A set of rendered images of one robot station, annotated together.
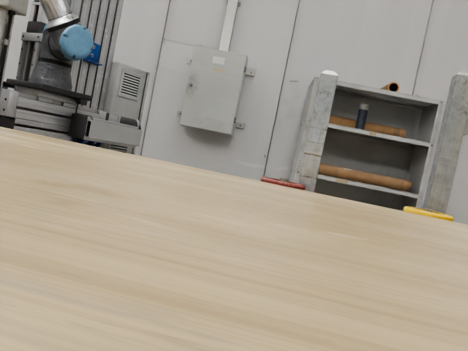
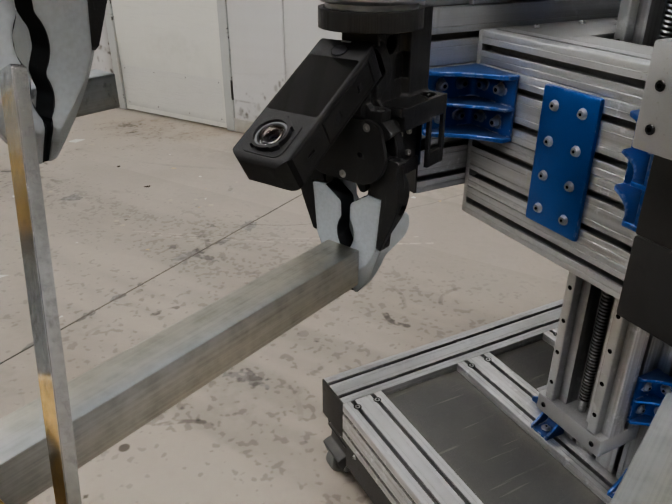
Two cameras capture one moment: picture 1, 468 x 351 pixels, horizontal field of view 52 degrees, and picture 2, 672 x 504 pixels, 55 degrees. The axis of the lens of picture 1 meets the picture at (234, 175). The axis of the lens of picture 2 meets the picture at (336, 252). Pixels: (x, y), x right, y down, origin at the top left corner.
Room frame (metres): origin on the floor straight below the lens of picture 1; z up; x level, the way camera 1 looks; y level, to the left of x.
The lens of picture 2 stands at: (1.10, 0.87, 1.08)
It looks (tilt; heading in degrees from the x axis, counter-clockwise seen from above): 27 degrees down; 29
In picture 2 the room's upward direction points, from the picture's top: straight up
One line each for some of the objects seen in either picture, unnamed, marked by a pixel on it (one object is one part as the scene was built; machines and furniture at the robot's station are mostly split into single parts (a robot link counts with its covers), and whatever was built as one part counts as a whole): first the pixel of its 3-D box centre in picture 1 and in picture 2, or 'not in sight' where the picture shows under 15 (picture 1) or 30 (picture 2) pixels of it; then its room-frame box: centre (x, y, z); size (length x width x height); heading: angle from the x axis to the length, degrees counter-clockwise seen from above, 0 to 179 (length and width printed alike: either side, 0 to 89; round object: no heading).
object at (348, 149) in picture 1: (349, 196); not in sight; (3.52, -0.87, 0.78); 0.90 x 0.45 x 1.55; 87
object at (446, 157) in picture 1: (437, 194); not in sight; (0.93, -0.40, 0.94); 0.04 x 0.04 x 0.48; 81
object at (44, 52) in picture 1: (58, 43); not in sight; (1.81, 0.74, 1.21); 0.13 x 0.12 x 0.14; 41
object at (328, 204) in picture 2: not in sight; (352, 224); (1.51, 1.09, 0.86); 0.06 x 0.03 x 0.09; 171
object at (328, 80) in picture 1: (306, 188); not in sight; (0.97, -0.15, 0.90); 0.04 x 0.04 x 0.48; 81
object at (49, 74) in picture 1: (52, 74); not in sight; (1.81, 0.75, 1.09); 0.15 x 0.15 x 0.10
